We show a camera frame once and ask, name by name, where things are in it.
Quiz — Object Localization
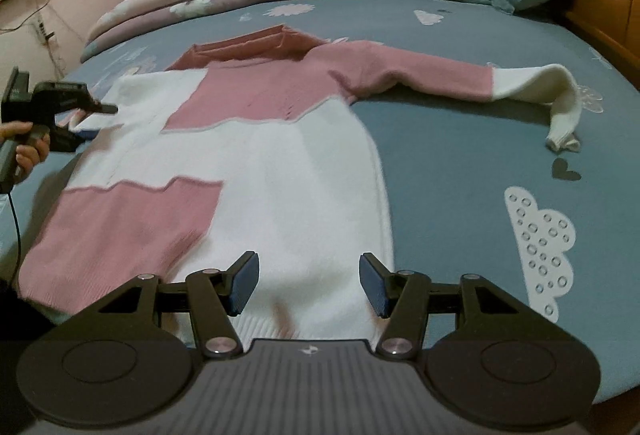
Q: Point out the pink and white knit sweater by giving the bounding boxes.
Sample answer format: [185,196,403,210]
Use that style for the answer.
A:
[18,26,582,342]

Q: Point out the person's left hand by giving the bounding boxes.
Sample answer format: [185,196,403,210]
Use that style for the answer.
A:
[1,121,50,184]

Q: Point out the wall power cables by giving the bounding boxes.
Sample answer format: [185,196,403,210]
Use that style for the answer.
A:
[0,0,87,81]

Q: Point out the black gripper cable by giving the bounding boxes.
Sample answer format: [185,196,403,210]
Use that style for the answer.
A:
[4,189,24,286]

